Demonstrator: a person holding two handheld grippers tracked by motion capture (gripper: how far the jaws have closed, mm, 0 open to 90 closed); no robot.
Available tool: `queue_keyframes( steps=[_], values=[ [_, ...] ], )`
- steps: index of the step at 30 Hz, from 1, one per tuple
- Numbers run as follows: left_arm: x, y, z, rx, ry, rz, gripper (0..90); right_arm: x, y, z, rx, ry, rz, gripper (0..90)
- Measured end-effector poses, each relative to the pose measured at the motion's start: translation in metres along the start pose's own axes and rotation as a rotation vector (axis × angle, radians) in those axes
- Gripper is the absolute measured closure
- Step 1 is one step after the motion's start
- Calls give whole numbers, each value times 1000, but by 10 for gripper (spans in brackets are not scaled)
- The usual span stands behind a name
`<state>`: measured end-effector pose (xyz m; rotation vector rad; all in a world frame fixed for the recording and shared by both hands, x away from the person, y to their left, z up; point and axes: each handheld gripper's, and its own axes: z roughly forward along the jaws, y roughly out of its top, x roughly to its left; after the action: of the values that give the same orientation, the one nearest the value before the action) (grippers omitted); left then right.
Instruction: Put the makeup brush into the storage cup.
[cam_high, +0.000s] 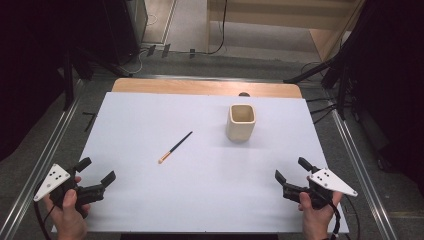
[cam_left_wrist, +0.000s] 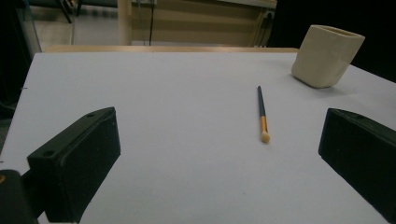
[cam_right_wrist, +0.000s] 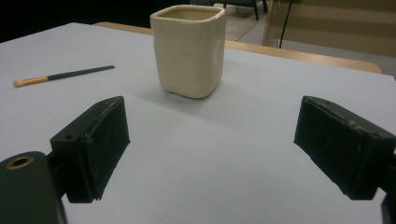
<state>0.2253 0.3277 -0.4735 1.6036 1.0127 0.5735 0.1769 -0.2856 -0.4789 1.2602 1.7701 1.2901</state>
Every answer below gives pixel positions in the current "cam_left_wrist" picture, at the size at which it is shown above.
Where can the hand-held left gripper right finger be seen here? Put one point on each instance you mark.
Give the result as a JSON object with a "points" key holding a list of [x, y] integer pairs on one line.
{"points": [[361, 149]]}

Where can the black metal stand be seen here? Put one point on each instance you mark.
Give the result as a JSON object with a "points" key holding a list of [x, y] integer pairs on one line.
{"points": [[67, 11]]}

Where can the brown spoon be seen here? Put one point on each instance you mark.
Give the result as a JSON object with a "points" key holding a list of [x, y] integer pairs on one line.
{"points": [[263, 123]]}

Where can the white board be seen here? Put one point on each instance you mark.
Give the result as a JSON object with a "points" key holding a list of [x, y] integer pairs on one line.
{"points": [[186, 109]]}

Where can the beige wooden desk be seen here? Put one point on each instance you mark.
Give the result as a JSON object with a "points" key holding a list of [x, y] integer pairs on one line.
{"points": [[199, 28]]}

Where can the cream square cup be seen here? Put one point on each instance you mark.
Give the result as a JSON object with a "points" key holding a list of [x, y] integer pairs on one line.
{"points": [[325, 56]]}

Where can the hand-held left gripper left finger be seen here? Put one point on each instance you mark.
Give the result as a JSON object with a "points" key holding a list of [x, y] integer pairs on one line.
{"points": [[77, 161]]}

